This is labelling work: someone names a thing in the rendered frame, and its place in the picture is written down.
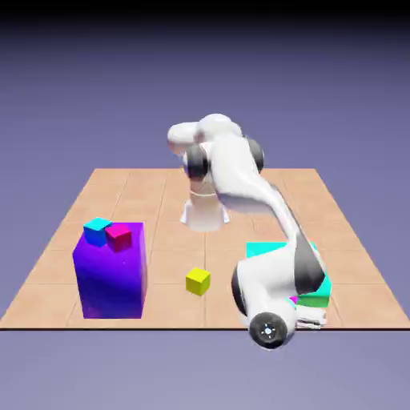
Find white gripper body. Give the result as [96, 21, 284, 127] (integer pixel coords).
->
[295, 307, 328, 330]

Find small yellow cube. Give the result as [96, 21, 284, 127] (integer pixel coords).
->
[185, 267, 211, 297]

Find small pink cube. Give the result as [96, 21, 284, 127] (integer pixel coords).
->
[105, 223, 133, 253]

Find small cyan cube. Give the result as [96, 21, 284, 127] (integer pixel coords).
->
[82, 216, 113, 248]

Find large cyan box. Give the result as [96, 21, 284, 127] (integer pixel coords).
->
[245, 241, 332, 309]

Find large purple box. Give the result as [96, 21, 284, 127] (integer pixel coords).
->
[72, 221, 149, 320]

